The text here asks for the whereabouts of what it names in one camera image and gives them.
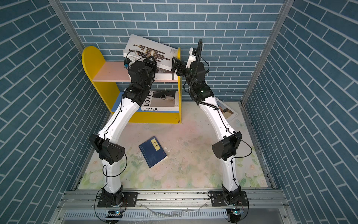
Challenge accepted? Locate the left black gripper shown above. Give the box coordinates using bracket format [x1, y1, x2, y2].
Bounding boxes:
[140, 54, 156, 93]

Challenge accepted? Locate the white brown-pattern book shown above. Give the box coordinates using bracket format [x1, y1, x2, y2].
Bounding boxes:
[123, 34, 179, 73]

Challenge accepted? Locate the white LOVER book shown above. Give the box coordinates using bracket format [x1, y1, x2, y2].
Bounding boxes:
[141, 90, 179, 113]

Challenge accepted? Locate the navy blue book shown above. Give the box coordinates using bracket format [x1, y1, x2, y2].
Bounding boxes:
[139, 136, 167, 168]

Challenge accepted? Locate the Heritage Cultural book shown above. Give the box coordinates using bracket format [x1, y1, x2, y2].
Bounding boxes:
[155, 73, 178, 82]

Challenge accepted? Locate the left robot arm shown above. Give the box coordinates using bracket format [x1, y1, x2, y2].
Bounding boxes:
[89, 56, 158, 198]

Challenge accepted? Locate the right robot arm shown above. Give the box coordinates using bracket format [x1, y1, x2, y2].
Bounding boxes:
[172, 39, 242, 194]

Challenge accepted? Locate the yellow pink blue bookshelf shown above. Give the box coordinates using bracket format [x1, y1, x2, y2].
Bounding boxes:
[82, 46, 182, 124]

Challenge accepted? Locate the white LOEWE book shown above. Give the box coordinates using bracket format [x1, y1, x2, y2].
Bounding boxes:
[214, 97, 238, 122]

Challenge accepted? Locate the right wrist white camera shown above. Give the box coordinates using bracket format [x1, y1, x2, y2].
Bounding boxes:
[186, 48, 197, 68]

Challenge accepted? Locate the wrist white camera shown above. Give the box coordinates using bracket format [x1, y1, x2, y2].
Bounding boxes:
[186, 48, 197, 68]
[124, 55, 133, 70]

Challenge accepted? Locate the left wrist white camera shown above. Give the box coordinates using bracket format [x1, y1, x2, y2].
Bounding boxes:
[124, 55, 133, 70]

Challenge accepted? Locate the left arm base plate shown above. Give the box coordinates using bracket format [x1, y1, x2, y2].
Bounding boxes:
[96, 192, 138, 208]

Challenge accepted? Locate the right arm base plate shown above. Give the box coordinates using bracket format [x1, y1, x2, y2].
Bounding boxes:
[208, 189, 249, 207]

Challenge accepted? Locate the aluminium front rail frame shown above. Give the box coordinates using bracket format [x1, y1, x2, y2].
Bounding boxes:
[50, 188, 295, 224]

